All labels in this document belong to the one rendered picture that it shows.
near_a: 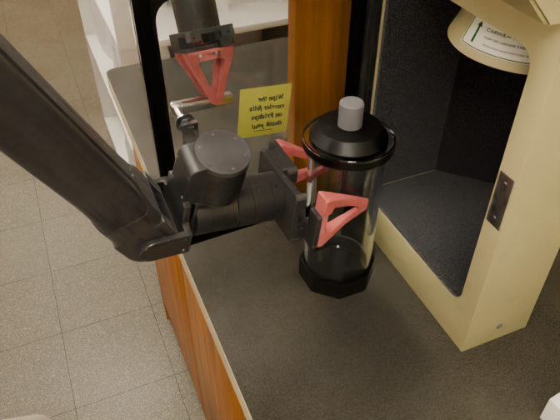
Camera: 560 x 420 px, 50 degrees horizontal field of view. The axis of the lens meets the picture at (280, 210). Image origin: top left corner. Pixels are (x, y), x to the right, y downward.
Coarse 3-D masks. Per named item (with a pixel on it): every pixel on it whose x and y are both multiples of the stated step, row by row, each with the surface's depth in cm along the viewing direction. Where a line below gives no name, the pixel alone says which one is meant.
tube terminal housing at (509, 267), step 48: (384, 0) 77; (480, 0) 60; (528, 48) 56; (528, 96) 58; (528, 144) 59; (528, 192) 64; (384, 240) 95; (480, 240) 71; (528, 240) 70; (432, 288) 84; (480, 288) 74; (528, 288) 78; (480, 336) 81
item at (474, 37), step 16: (464, 16) 68; (448, 32) 70; (464, 32) 67; (480, 32) 65; (496, 32) 64; (464, 48) 67; (480, 48) 65; (496, 48) 64; (512, 48) 63; (496, 64) 64; (512, 64) 63; (528, 64) 63
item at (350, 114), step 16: (352, 96) 67; (336, 112) 70; (352, 112) 66; (320, 128) 67; (336, 128) 67; (352, 128) 67; (368, 128) 67; (384, 128) 69; (320, 144) 67; (336, 144) 66; (352, 144) 65; (368, 144) 66; (384, 144) 67
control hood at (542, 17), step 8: (504, 0) 53; (512, 0) 51; (520, 0) 50; (528, 0) 48; (536, 0) 48; (544, 0) 48; (552, 0) 48; (520, 8) 52; (528, 8) 50; (536, 8) 49; (544, 8) 49; (552, 8) 49; (536, 16) 50; (544, 16) 49; (552, 16) 50; (544, 24) 50; (552, 24) 51
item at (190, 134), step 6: (186, 120) 77; (192, 120) 76; (180, 126) 77; (186, 126) 75; (192, 126) 76; (186, 132) 76; (192, 132) 76; (198, 132) 77; (186, 138) 77; (192, 138) 77
